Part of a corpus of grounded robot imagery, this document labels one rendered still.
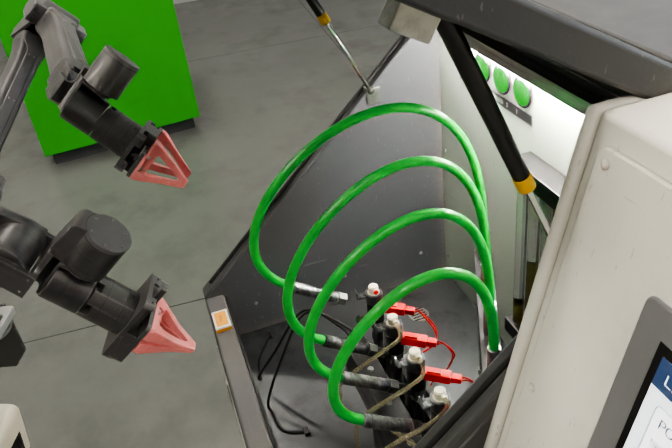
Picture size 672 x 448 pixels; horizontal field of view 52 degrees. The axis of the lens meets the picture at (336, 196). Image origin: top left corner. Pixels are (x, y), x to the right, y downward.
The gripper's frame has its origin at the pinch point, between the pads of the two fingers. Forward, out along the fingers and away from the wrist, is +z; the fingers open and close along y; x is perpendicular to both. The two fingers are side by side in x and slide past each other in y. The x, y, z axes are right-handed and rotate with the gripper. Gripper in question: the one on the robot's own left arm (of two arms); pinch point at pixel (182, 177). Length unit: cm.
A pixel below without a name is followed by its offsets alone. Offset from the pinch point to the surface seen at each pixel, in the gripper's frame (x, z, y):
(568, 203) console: -32, 27, -45
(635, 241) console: -33, 28, -54
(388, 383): 2.4, 39.2, -19.1
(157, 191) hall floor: 93, 13, 261
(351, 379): 4.0, 33.3, -21.2
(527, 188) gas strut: -31, 24, -41
